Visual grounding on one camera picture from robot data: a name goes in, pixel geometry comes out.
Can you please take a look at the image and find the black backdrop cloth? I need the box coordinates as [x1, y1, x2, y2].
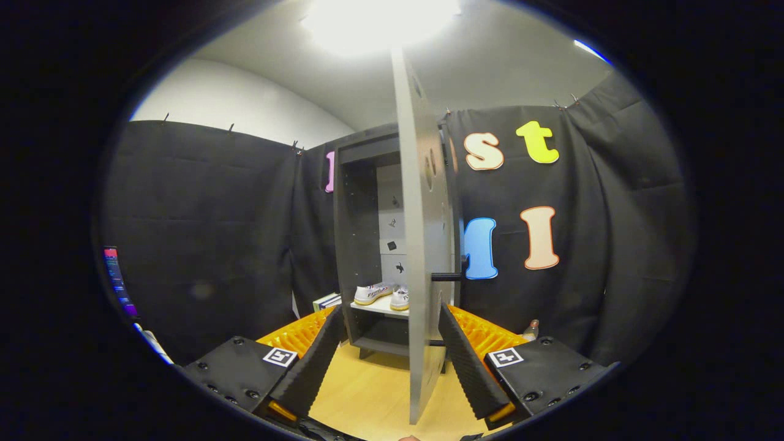
[101, 70, 696, 368]

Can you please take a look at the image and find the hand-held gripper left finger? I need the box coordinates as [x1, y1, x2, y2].
[181, 304, 345, 429]

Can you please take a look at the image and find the small ceiling light panel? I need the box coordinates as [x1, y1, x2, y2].
[574, 39, 613, 65]

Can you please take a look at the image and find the large ceiling light panel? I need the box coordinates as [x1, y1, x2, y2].
[300, 0, 461, 59]

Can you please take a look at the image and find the computer screen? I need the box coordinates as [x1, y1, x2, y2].
[102, 246, 140, 319]

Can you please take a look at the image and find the grey shoe cabinet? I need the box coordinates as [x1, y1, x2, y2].
[333, 122, 463, 374]

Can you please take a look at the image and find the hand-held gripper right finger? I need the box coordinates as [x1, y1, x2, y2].
[438, 302, 616, 431]

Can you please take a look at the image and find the white plastic object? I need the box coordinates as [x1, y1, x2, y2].
[134, 323, 175, 365]

